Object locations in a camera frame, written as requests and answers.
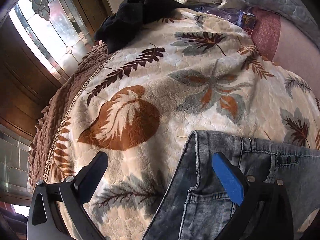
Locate grey washed denim pants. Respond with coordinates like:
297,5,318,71
143,131,319,239

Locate stained glass window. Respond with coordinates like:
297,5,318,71
9,0,94,83

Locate grey quilted pillow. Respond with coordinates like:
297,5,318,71
241,0,319,47

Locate brown ruffled bed cover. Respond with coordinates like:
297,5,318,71
28,42,109,188

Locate cream leaf pattern blanket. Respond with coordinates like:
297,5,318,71
45,9,319,239

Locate purple small box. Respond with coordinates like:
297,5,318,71
237,11,257,35

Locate black garment near window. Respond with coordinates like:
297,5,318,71
94,0,188,54

